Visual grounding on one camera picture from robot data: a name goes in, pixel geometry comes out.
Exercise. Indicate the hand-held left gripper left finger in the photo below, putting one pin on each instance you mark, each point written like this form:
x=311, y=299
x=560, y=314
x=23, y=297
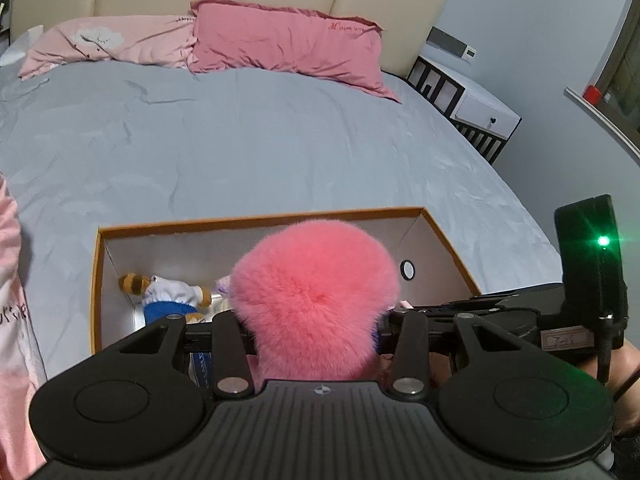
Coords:
x=225, y=350

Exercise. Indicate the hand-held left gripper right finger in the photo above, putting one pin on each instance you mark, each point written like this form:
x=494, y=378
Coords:
x=415, y=345

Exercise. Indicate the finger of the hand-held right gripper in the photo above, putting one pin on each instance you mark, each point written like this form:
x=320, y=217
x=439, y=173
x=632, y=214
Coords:
x=505, y=316
x=500, y=296

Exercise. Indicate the bear plush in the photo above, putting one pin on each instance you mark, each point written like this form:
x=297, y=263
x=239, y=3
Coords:
x=165, y=295

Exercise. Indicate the orange cardboard box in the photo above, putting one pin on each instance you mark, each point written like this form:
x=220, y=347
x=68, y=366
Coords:
x=200, y=255

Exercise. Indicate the pink fluffy plush toy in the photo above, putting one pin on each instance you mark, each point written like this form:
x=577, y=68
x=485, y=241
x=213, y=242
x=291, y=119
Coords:
x=315, y=300

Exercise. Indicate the person's right forearm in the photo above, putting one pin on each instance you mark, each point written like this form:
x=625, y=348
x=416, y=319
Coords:
x=630, y=365

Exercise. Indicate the white window sill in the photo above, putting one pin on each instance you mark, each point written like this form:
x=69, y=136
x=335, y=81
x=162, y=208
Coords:
x=610, y=125

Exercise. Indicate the red container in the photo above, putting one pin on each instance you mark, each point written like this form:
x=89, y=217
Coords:
x=592, y=95

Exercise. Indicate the white drawer black nightstand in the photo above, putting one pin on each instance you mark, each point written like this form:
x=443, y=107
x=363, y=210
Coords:
x=482, y=110

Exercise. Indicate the window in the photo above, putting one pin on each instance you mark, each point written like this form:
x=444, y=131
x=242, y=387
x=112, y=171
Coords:
x=625, y=75

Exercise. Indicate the grey bed sheet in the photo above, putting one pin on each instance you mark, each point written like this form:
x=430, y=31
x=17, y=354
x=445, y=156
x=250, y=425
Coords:
x=250, y=150

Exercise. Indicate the pink printed quilt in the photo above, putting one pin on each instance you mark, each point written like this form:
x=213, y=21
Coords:
x=15, y=335

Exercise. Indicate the dark pink pillow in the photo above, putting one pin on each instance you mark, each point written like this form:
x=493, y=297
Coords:
x=285, y=40

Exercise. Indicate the light pink pillow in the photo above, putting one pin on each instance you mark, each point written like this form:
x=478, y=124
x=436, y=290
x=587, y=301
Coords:
x=125, y=42

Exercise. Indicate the white wall thermostat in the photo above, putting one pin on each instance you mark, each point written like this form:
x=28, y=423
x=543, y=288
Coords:
x=470, y=53

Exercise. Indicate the grey wall switch panel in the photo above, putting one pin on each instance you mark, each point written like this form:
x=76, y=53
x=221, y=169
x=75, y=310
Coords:
x=445, y=40

